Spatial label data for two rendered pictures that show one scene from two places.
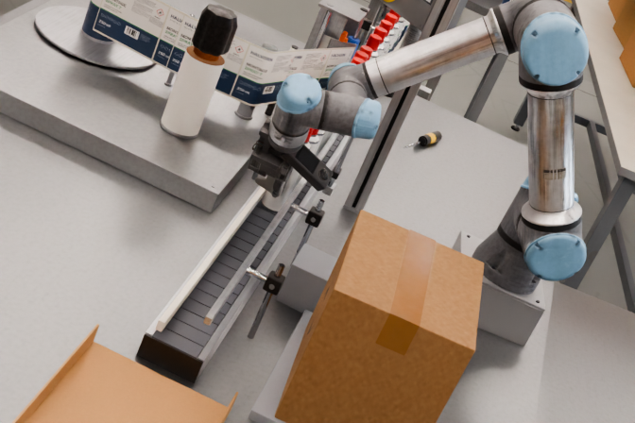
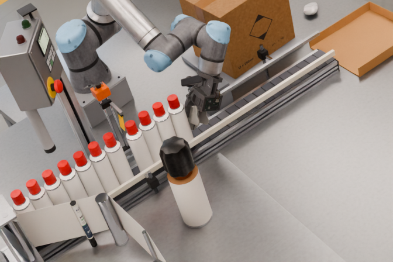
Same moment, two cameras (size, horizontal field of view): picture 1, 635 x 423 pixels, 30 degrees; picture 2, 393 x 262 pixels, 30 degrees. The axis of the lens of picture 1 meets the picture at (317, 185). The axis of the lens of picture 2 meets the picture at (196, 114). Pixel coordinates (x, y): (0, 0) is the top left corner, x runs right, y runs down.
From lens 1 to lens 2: 343 cm
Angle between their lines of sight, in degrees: 92
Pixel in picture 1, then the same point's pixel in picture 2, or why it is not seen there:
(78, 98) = (264, 243)
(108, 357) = (355, 68)
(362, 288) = not seen: outside the picture
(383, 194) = not seen: hidden behind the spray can
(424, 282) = not seen: outside the picture
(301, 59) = (65, 210)
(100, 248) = (320, 131)
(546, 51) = not seen: outside the picture
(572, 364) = not seen: hidden behind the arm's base
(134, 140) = (247, 199)
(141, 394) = (350, 52)
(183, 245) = (262, 137)
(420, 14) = (58, 64)
